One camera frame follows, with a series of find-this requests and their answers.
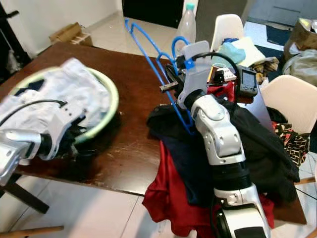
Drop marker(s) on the black jacket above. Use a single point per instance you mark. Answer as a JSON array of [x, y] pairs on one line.
[[267, 158]]

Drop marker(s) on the clear plastic bottle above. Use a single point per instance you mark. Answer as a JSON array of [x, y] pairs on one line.
[[186, 27]]

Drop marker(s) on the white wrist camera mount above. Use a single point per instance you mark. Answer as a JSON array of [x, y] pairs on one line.
[[198, 74], [69, 124]]

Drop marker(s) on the light blue denim jeans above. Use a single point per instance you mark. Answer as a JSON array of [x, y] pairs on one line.
[[74, 84]]

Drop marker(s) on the blue plastic hanger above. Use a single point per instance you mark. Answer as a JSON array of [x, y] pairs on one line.
[[189, 128]]

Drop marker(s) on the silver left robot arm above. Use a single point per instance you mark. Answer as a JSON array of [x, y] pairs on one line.
[[20, 151]]

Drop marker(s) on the brown cardboard box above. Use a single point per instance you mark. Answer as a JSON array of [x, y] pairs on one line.
[[72, 33]]

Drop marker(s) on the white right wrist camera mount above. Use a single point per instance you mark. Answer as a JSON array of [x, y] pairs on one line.
[[198, 74]]

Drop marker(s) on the green round basin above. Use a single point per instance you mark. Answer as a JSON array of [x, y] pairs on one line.
[[113, 101]]

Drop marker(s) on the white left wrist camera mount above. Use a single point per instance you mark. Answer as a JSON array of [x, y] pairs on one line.
[[69, 124]]

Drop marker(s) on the black handheld device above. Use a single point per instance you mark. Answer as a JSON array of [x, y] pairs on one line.
[[248, 82]]

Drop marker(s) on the white plastic chair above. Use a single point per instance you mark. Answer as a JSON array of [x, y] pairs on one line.
[[228, 27]]

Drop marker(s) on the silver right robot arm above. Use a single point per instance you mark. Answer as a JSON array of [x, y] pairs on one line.
[[220, 134]]

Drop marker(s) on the cream plastic chair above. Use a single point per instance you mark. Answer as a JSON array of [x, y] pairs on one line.
[[292, 101]]

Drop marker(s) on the red garment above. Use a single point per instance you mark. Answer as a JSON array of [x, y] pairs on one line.
[[166, 198]]

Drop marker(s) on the grey green bag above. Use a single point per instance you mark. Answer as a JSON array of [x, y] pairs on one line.
[[302, 64]]

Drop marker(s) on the pale folded cloth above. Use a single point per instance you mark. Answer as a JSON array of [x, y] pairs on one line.
[[247, 49]]

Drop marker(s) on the black orange patterned cloth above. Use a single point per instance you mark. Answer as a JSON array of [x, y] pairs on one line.
[[294, 141]]

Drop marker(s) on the navy blue garment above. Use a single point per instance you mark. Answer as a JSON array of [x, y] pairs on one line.
[[188, 168]]

